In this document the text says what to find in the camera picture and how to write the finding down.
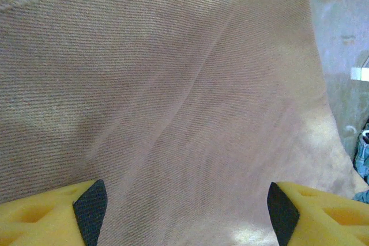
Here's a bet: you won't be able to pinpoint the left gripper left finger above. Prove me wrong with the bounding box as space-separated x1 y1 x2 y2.
0 179 109 246

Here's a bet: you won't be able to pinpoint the beige trousers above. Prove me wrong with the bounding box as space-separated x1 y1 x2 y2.
0 0 368 246

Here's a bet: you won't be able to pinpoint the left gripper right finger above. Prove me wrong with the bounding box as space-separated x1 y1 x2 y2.
266 181 369 246

